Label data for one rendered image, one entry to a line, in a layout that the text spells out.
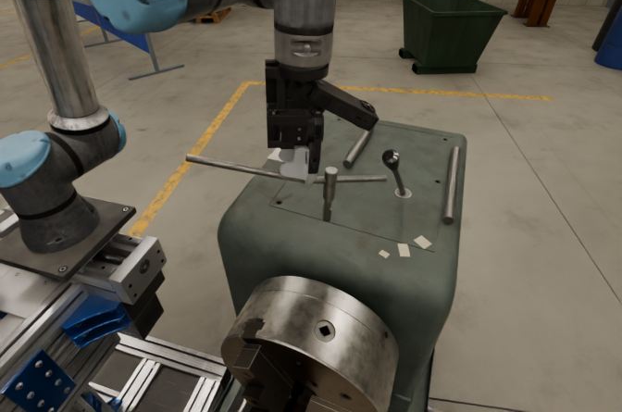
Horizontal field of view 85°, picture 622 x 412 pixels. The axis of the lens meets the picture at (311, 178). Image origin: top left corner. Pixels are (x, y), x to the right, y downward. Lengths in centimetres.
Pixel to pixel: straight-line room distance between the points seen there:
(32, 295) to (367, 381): 76
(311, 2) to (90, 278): 76
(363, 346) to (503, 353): 160
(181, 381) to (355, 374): 123
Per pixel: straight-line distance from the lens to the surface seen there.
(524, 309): 237
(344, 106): 49
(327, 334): 60
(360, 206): 73
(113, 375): 186
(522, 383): 212
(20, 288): 105
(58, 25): 79
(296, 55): 44
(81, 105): 86
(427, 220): 74
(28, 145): 87
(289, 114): 48
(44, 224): 92
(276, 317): 60
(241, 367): 61
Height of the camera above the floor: 174
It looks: 38 degrees down
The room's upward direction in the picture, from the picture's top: straight up
